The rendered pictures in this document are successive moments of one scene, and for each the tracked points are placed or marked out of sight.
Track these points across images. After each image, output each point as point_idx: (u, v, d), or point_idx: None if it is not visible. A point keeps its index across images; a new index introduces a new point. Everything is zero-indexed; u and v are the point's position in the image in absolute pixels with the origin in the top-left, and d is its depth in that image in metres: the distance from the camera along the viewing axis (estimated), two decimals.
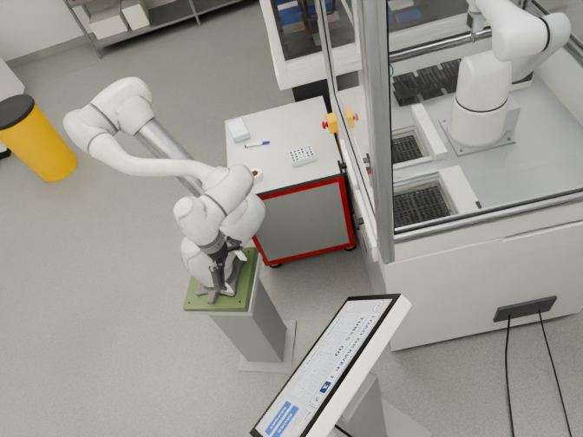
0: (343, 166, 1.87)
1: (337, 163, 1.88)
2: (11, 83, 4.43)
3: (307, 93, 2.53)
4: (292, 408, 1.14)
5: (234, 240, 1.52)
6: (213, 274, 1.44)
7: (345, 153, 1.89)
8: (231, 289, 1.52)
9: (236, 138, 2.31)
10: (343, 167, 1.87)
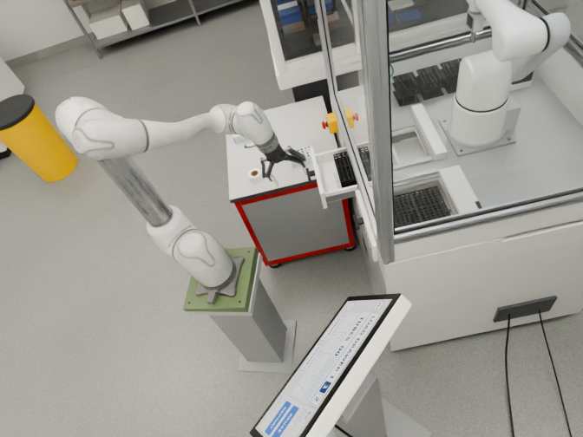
0: (312, 173, 1.88)
1: (306, 171, 1.89)
2: (11, 83, 4.43)
3: (307, 93, 2.53)
4: (292, 408, 1.14)
5: (296, 155, 1.73)
6: (261, 165, 1.77)
7: (313, 161, 1.90)
8: (275, 183, 1.84)
9: (236, 138, 2.31)
10: (311, 175, 1.88)
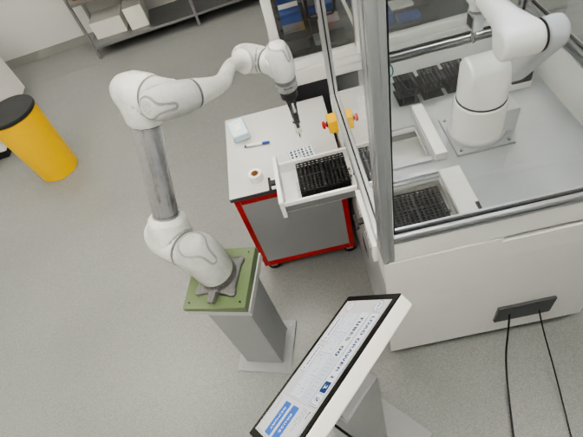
0: (273, 183, 1.89)
1: (268, 180, 1.91)
2: (11, 83, 4.43)
3: (307, 93, 2.53)
4: (292, 408, 1.14)
5: (292, 116, 1.86)
6: None
7: (275, 171, 1.91)
8: (294, 127, 1.98)
9: (236, 138, 2.31)
10: (272, 185, 1.89)
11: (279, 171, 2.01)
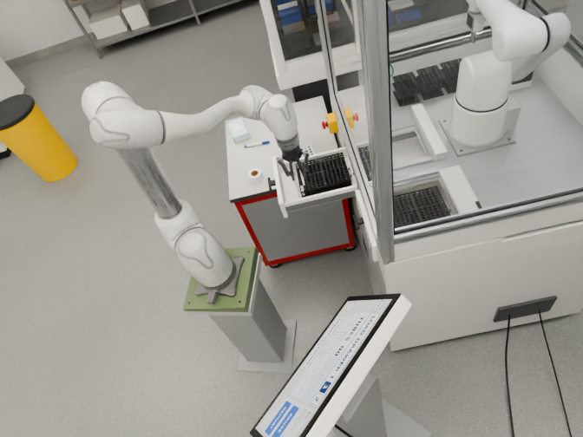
0: (273, 183, 1.89)
1: (268, 180, 1.91)
2: (11, 83, 4.43)
3: (307, 93, 2.53)
4: (292, 408, 1.14)
5: (306, 162, 1.72)
6: (281, 164, 1.73)
7: (275, 171, 1.91)
8: (297, 183, 1.81)
9: (236, 138, 2.31)
10: (272, 185, 1.89)
11: (279, 171, 2.01)
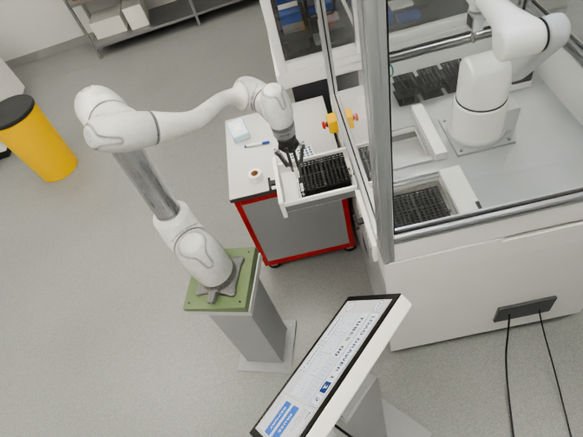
0: (273, 183, 1.89)
1: (268, 180, 1.91)
2: (11, 83, 4.43)
3: (307, 93, 2.53)
4: (292, 408, 1.14)
5: (302, 153, 1.70)
6: (278, 155, 1.71)
7: (275, 171, 1.91)
8: (296, 174, 1.79)
9: (236, 138, 2.31)
10: (272, 185, 1.89)
11: (279, 171, 2.01)
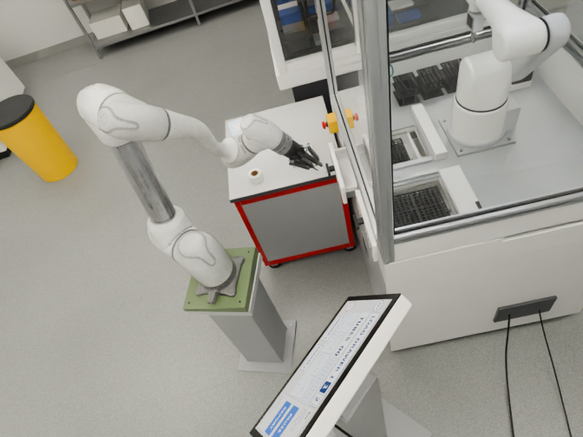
0: (332, 168, 1.87)
1: (326, 166, 1.89)
2: (11, 83, 4.43)
3: (307, 93, 2.53)
4: (292, 408, 1.14)
5: (312, 153, 1.78)
6: (295, 164, 1.83)
7: (333, 156, 1.89)
8: (321, 171, 1.86)
9: None
10: (331, 170, 1.87)
11: None
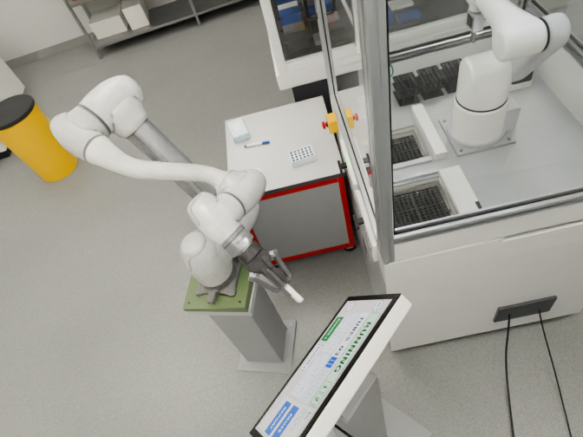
0: (344, 166, 1.87)
1: (337, 163, 1.88)
2: (11, 83, 4.43)
3: (307, 93, 2.53)
4: (292, 408, 1.14)
5: (281, 262, 1.31)
6: (258, 283, 1.29)
7: (345, 153, 1.89)
8: (296, 296, 1.30)
9: (236, 138, 2.31)
10: (343, 167, 1.87)
11: None
